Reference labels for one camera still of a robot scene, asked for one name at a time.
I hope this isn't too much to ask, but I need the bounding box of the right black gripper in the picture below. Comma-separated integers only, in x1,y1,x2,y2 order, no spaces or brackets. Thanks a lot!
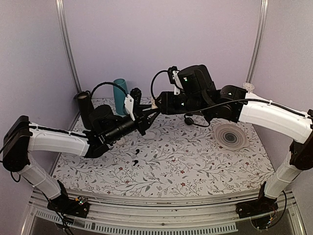
156,91,210,117

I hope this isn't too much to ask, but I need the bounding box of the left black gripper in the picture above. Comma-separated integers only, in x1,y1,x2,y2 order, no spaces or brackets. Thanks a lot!
105,105,161,144

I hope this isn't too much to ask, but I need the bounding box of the beige earbud charging case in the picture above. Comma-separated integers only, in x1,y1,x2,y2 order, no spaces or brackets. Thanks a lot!
151,98,158,109

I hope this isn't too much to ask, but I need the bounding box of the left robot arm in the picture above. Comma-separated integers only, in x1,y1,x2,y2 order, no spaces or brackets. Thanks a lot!
1,105,160,212

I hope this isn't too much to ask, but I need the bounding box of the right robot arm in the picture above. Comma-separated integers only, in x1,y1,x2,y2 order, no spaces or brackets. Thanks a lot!
152,65,313,213

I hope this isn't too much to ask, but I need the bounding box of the white oval earbud case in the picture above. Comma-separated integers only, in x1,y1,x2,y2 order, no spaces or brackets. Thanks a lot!
145,132,156,139

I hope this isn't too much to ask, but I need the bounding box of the black earbud case right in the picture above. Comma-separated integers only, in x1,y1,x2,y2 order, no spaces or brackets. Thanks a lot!
184,117,194,125

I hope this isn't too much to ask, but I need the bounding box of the small white earbud case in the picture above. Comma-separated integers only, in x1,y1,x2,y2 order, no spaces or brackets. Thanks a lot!
116,137,127,145

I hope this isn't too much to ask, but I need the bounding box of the teal cylindrical cup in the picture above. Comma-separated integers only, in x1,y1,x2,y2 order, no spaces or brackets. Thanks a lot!
113,78,128,116

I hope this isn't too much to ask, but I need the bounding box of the floral patterned table mat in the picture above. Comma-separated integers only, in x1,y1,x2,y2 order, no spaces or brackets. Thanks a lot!
50,97,278,198

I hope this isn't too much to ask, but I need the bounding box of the black cylindrical cup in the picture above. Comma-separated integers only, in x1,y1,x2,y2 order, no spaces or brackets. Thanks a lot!
75,91,94,130

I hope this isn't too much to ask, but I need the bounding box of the grey spiral ceramic plate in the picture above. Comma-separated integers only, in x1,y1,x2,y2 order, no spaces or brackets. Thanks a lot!
214,124,248,151

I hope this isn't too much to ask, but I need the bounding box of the white pleated vase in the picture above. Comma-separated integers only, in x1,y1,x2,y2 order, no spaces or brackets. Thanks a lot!
243,82,255,93

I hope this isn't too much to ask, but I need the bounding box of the right black cable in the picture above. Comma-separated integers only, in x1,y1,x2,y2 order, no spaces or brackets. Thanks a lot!
150,70,272,128

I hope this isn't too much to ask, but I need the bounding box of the black cable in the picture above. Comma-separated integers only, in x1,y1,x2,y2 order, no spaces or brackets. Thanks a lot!
150,70,272,128
90,82,129,98

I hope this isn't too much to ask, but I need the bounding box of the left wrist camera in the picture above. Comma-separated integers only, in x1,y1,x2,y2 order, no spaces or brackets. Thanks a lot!
124,88,142,121

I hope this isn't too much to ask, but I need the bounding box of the left black cable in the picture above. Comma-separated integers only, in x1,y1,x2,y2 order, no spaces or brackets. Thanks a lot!
90,82,129,98

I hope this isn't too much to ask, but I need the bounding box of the front aluminium rail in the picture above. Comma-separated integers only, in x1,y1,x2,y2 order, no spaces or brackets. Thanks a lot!
21,190,306,235

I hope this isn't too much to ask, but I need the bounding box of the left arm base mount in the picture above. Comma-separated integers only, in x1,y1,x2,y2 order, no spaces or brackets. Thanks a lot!
47,195,90,218

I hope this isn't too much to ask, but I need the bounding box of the right aluminium frame post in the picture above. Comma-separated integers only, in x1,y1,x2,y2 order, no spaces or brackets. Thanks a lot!
246,0,269,83

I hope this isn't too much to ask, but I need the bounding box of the aluminium frame post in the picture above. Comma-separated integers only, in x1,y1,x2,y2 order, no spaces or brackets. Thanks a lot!
55,0,82,92
246,0,269,83

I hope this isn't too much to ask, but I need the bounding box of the left aluminium frame post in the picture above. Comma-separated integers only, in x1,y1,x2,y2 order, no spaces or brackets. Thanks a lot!
55,0,82,92

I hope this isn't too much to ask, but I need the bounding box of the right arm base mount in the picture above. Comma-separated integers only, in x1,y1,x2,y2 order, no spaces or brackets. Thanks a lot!
235,197,278,218

